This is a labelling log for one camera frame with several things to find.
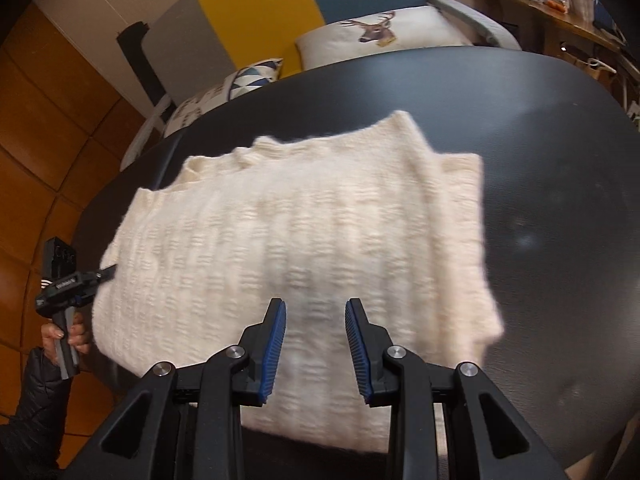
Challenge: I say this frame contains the blue white triangle cushion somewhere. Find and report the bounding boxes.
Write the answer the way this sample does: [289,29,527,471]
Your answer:
[163,58,283,138]

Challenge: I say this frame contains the person's left hand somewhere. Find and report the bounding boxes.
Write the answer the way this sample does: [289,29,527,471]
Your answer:
[41,312,92,365]

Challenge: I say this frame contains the cream knitted sweater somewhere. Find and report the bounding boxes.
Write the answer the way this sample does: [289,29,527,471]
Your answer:
[92,112,503,452]

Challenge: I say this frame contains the deer print white cushion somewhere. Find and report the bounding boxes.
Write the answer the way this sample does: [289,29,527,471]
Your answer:
[296,6,471,70]

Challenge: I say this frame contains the black leather table cover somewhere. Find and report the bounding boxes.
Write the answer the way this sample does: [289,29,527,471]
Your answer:
[73,47,639,466]

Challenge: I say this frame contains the grey yellow blue sofa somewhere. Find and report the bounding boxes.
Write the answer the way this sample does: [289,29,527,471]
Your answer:
[117,0,521,168]

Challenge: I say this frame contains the cluttered wooden desk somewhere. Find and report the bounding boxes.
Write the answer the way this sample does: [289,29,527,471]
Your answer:
[485,0,639,127]

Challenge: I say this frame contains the black puffer jacket sleeve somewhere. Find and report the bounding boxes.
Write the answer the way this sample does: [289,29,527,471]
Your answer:
[1,347,72,479]

